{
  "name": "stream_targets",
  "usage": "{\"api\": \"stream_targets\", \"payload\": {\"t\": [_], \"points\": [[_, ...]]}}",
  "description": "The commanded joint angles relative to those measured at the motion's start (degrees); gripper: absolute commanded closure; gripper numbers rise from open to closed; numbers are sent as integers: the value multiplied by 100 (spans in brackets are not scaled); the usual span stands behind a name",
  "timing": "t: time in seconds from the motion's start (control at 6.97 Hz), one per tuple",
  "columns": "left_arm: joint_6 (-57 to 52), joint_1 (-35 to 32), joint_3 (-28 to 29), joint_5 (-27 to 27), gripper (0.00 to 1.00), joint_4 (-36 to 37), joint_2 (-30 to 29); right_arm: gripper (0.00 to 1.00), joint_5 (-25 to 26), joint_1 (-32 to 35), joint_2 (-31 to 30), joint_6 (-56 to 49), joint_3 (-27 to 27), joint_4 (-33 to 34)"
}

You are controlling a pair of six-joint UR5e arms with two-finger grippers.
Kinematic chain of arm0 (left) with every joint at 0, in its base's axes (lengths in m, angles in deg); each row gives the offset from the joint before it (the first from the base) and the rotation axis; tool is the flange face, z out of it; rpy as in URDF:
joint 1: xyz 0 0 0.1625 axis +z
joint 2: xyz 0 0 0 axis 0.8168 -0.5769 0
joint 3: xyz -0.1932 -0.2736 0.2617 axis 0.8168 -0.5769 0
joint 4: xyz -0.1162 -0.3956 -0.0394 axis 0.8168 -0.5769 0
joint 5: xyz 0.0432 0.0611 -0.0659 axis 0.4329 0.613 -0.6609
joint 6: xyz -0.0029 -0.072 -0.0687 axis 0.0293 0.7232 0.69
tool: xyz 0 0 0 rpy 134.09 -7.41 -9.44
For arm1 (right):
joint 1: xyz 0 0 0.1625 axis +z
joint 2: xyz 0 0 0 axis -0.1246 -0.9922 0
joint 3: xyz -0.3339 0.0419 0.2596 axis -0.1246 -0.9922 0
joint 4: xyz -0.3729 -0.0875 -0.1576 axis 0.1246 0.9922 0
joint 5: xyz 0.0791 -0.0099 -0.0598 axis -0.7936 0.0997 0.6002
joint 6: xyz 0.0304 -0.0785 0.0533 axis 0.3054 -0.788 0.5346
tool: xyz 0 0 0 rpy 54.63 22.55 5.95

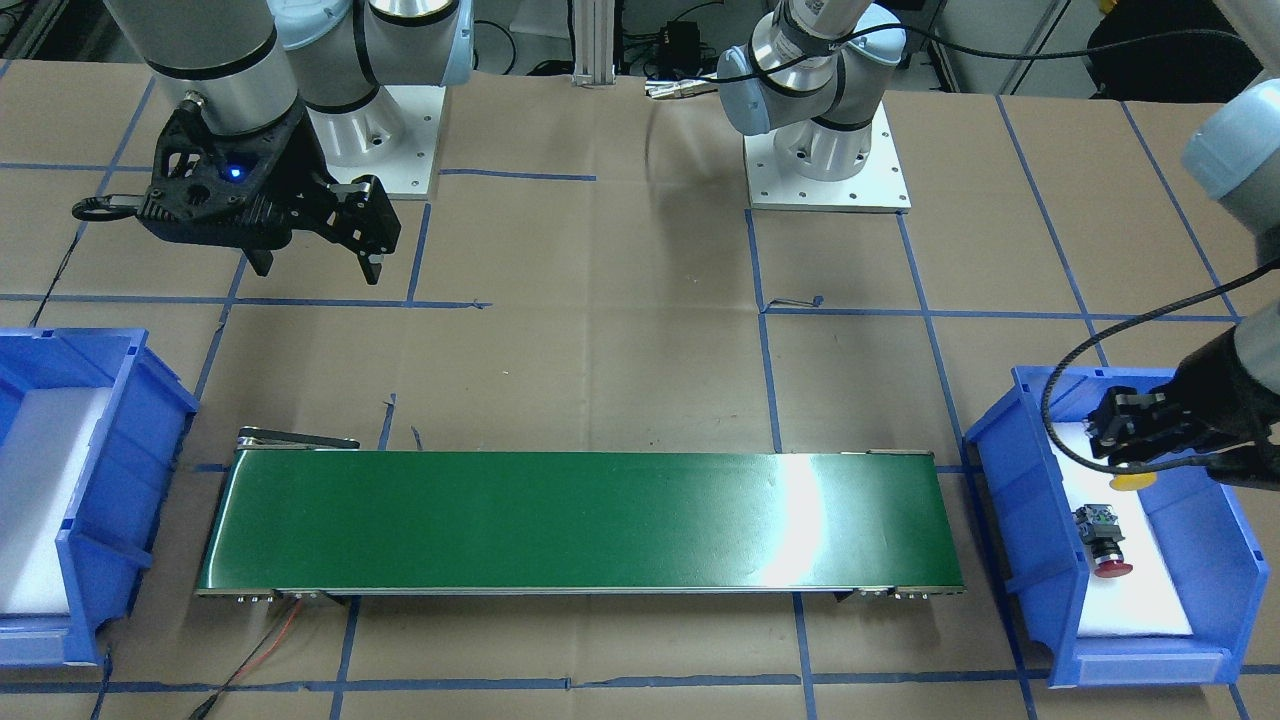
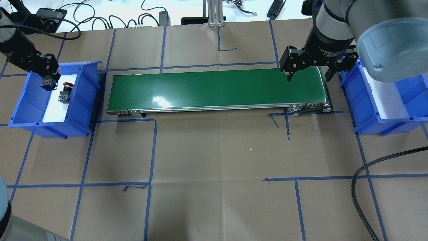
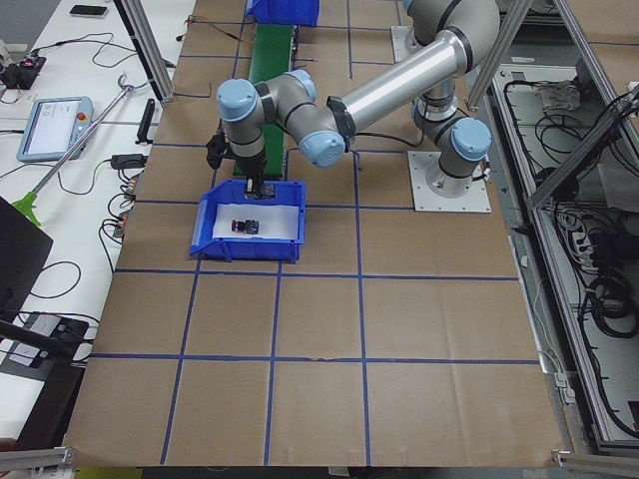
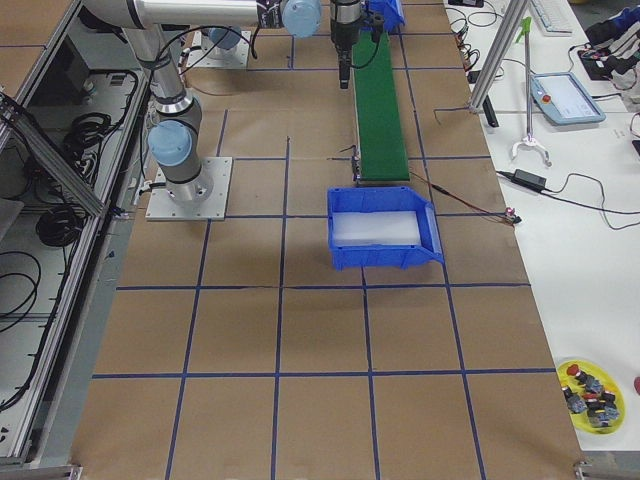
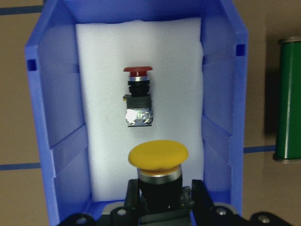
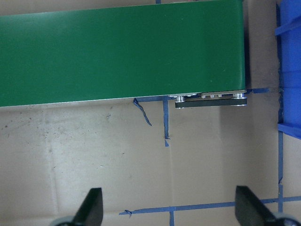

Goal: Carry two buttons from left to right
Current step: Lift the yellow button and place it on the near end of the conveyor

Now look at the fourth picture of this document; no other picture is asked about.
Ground white keyboard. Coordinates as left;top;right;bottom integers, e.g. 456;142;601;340
529;0;573;37

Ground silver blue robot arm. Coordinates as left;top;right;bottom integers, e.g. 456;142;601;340
85;1;322;204

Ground grabber reaching tool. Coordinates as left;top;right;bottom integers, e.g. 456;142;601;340
511;17;552;167

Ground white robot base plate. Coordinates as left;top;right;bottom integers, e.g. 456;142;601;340
146;157;233;221

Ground black power adapter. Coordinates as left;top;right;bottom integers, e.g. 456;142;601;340
512;169;546;192

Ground white foam pad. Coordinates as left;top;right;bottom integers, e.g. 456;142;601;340
330;211;421;247

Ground blue plastic bin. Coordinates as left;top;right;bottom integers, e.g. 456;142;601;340
327;186;444;270

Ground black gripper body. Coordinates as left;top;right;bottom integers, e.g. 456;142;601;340
330;0;362;50

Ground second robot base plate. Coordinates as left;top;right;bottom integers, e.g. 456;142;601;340
184;28;250;71

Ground teach pendant tablet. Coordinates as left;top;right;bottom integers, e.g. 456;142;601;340
530;72;606;125

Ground blue far bin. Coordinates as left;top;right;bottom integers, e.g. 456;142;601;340
365;0;405;33

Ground green conveyor belt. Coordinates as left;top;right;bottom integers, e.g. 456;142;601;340
353;31;410;182

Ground black bar tool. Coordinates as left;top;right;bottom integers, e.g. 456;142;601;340
482;96;500;128

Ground yellow plate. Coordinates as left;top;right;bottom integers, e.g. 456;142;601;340
556;359;626;435

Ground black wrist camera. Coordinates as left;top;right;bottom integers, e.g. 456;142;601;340
363;12;384;44

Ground red black wire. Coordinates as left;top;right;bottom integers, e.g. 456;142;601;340
409;171;521;225

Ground aluminium frame post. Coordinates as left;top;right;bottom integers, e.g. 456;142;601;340
469;0;529;113

